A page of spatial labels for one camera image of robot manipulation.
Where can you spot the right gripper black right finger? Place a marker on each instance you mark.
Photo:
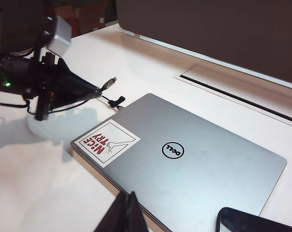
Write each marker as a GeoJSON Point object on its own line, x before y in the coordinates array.
{"type": "Point", "coordinates": [137, 217]}

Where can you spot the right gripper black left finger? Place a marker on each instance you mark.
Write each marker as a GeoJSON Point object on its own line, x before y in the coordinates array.
{"type": "Point", "coordinates": [118, 217]}

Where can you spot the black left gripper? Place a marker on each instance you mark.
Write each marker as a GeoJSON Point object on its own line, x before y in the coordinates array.
{"type": "Point", "coordinates": [43, 82]}

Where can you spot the white Nice Try sticker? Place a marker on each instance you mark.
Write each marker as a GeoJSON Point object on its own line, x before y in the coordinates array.
{"type": "Point", "coordinates": [121, 135]}

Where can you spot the silver Dell laptop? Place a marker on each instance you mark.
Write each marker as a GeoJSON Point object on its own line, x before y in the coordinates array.
{"type": "Point", "coordinates": [196, 174]}

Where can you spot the brown cardboard box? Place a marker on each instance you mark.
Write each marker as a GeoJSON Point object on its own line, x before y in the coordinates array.
{"type": "Point", "coordinates": [92, 14]}

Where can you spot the brown desk divider panel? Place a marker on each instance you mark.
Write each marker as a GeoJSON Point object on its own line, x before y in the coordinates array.
{"type": "Point", "coordinates": [208, 29]}

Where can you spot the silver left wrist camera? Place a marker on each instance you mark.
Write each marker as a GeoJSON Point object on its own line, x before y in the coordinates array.
{"type": "Point", "coordinates": [60, 36]}

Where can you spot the white divider foot bracket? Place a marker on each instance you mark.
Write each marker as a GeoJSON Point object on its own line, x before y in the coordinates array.
{"type": "Point", "coordinates": [129, 33]}

